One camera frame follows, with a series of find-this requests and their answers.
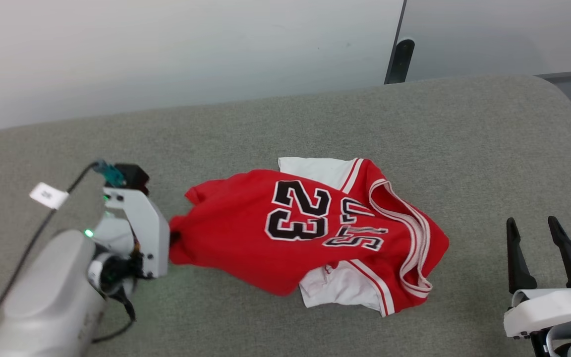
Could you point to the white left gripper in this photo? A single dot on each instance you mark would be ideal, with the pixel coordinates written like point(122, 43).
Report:
point(151, 233)

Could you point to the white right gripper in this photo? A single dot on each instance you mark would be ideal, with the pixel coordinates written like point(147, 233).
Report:
point(548, 310)

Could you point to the red basketball jersey number 23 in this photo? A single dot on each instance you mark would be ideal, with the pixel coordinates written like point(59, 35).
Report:
point(265, 238)

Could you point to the grey fabric sofa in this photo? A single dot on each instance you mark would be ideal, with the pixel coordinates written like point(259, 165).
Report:
point(464, 148)

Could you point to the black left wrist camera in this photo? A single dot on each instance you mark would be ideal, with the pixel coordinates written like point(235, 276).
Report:
point(134, 177)

